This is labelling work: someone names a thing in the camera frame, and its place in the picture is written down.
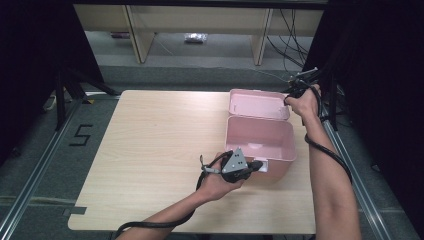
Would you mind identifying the aluminium floor rail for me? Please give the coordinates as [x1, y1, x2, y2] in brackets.
[0, 99, 83, 240]
[319, 106, 392, 240]

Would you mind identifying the clear plastic bag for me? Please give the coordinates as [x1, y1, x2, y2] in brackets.
[183, 32, 208, 44]

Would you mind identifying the black curtain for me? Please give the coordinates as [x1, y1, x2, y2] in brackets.
[0, 0, 105, 165]
[301, 0, 424, 231]

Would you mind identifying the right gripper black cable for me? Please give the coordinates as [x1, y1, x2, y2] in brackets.
[302, 84, 354, 185]

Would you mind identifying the person's left hand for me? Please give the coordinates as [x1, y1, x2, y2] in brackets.
[196, 151, 248, 203]

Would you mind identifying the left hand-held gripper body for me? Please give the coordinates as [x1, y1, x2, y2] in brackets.
[199, 147, 252, 184]

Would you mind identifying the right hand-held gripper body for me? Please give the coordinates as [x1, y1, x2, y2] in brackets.
[285, 66, 320, 98]

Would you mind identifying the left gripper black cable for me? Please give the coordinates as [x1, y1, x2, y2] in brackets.
[113, 149, 235, 240]

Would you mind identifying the bundle of black floor cables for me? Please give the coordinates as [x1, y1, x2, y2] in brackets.
[266, 9, 311, 80]

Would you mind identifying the pink storage box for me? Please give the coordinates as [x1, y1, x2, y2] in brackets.
[224, 88, 298, 183]

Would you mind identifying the person's right hand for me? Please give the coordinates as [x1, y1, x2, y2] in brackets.
[284, 83, 323, 122]

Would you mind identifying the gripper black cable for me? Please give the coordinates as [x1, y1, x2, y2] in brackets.
[302, 84, 354, 185]
[113, 149, 235, 240]

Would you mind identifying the black floor tape strip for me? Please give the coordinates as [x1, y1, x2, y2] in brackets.
[62, 206, 88, 217]

